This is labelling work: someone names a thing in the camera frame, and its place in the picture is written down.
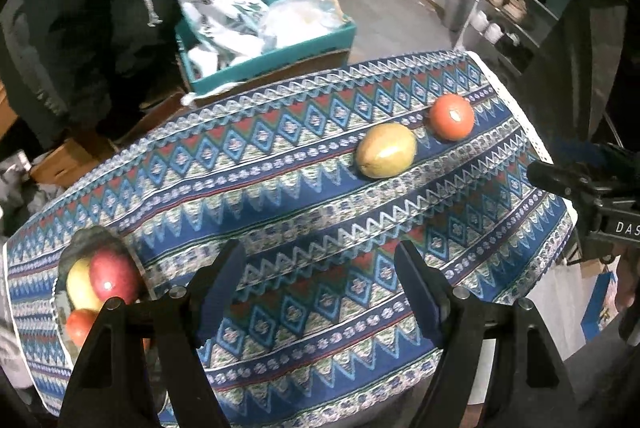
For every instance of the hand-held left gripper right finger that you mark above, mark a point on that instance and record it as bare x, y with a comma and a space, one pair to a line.
417, 288

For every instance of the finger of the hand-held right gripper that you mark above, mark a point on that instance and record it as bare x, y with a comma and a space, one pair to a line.
585, 152
560, 178

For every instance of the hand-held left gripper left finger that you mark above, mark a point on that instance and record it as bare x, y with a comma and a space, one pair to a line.
222, 278

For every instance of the red apple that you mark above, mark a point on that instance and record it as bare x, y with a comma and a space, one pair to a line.
115, 275

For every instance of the red tomato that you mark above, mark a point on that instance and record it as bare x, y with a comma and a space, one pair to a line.
452, 117

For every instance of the scalloped glass plate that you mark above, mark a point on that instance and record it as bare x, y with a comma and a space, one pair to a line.
95, 240

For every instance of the yellow-green mango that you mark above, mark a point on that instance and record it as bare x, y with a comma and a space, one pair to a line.
385, 150

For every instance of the yellow apple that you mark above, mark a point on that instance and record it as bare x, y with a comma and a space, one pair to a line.
80, 285

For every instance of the small red fruit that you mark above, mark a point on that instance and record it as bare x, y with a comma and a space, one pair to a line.
80, 327

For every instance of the person's right hand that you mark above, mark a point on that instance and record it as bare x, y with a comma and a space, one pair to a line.
629, 280

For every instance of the blue paper bag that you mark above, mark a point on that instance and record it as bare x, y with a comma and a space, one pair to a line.
597, 308

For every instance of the blue patterned tablecloth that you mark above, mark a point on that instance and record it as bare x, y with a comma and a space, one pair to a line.
300, 208

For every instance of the dark cloth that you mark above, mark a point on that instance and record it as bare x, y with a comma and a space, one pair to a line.
590, 32

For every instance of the grey cloth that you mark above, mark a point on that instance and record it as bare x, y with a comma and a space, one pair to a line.
25, 188

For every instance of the teal box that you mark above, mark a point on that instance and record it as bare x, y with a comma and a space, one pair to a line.
280, 57

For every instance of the clear plastic bag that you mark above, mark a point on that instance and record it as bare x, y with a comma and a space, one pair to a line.
300, 17

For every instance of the dark clothing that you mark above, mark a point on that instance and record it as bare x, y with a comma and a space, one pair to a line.
75, 32

